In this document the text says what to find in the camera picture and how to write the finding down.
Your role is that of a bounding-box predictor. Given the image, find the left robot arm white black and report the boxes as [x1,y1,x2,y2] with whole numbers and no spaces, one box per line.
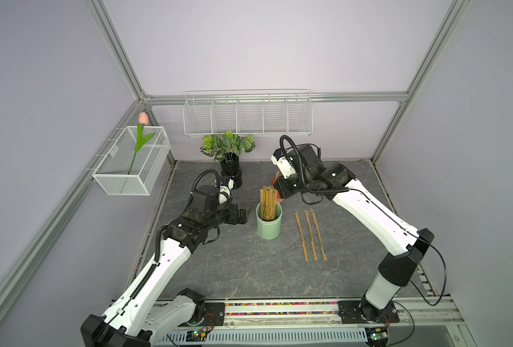
[80,204,250,346]

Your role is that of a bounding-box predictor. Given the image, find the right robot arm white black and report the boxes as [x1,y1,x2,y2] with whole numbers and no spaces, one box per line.
[272,158,434,322]

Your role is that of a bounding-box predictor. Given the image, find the bundle of brown paper straws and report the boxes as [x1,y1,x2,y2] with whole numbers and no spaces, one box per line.
[260,186,278,221]

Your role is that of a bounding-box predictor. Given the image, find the mint green storage cup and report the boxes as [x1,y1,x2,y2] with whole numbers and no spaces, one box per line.
[256,202,283,240]

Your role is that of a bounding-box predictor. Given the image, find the black plant pot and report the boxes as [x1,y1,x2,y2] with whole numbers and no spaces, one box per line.
[220,153,242,189]

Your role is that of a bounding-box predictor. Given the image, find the green artificial plant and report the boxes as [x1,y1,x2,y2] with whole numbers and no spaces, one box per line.
[200,131,255,164]

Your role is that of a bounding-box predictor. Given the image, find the white mesh basket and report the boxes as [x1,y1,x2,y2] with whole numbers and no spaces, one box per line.
[91,124,171,196]

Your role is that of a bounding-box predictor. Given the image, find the pink artificial tulip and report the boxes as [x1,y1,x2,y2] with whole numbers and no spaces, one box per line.
[127,112,155,174]

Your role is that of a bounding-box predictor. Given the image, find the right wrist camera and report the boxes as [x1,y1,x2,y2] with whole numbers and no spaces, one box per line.
[270,144,322,179]

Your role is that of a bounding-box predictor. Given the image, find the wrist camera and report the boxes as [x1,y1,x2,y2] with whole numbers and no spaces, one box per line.
[190,185,231,213]
[270,144,322,179]

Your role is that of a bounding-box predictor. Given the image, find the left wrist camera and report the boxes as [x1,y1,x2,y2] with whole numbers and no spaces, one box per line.
[190,185,231,213]

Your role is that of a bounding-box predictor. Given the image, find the white wire wall shelf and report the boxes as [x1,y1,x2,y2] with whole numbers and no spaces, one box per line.
[183,89,314,137]

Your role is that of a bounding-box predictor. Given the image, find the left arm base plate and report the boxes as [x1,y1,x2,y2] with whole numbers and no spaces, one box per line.
[180,302,226,327]

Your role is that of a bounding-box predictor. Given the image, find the aluminium front rail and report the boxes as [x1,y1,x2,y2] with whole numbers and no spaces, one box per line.
[95,296,466,333]

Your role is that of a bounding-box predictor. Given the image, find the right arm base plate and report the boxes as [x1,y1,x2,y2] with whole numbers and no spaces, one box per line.
[337,299,400,324]

